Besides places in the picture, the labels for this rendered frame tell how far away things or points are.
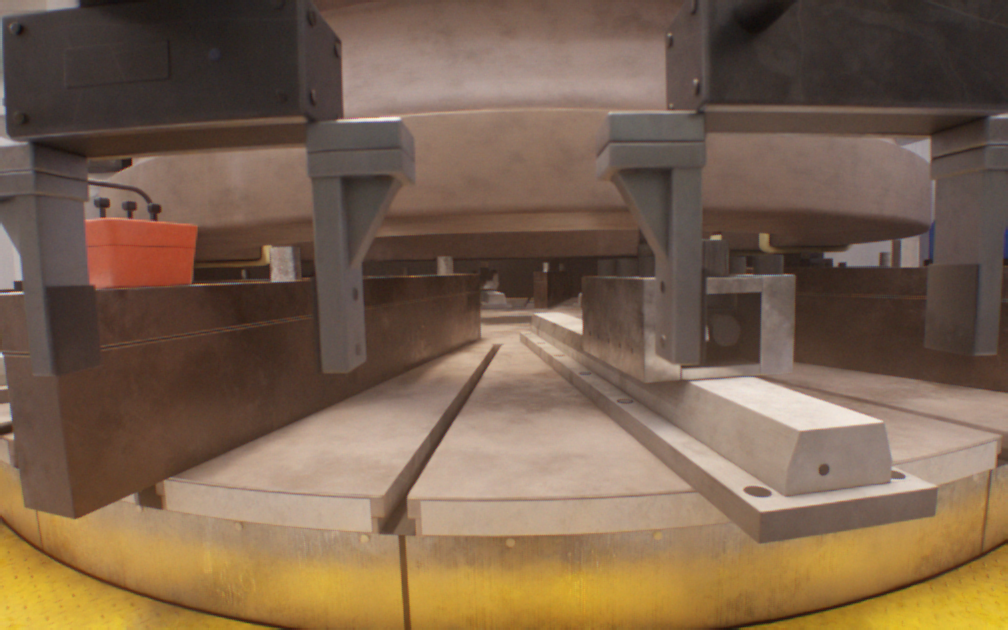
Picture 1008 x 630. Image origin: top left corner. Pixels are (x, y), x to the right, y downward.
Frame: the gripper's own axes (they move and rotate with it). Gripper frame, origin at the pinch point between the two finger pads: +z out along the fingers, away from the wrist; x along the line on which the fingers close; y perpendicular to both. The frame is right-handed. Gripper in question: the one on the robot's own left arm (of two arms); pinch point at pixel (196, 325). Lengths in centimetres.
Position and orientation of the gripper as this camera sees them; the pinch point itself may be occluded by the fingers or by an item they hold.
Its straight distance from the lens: 25.4
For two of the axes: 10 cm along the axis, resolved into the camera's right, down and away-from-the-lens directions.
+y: 0.1, -0.9, 10.0
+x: -10.0, 0.2, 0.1
